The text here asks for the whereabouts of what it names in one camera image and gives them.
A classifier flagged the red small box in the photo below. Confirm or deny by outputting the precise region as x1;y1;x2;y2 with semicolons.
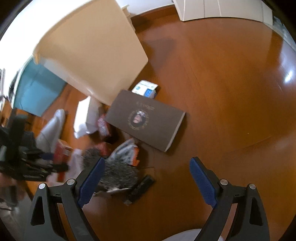
53;139;73;182

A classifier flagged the white paper packet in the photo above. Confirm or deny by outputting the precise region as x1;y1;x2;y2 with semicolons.
73;96;102;138

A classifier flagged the dark mesh bag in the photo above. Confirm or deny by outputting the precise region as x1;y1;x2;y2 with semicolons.
94;157;138;193

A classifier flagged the dark red small packet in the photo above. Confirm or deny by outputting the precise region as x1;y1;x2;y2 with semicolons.
97;114;118;144

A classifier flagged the black pen-like tube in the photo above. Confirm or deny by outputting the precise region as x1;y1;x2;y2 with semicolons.
124;175;155;206

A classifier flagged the beige square trash bin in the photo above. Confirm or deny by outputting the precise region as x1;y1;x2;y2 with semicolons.
33;1;148;105

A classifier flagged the brown box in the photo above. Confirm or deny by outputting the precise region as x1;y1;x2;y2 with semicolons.
105;90;186;152

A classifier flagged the white blue small box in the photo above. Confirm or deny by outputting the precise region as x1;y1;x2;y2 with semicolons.
132;80;158;98

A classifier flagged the left grey slipper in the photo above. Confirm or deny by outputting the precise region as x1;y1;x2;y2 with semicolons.
36;109;66;153

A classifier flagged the teal storage box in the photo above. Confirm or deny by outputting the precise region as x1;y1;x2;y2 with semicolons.
12;57;66;117

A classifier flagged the white open door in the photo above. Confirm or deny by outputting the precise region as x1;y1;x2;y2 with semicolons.
173;0;273;26

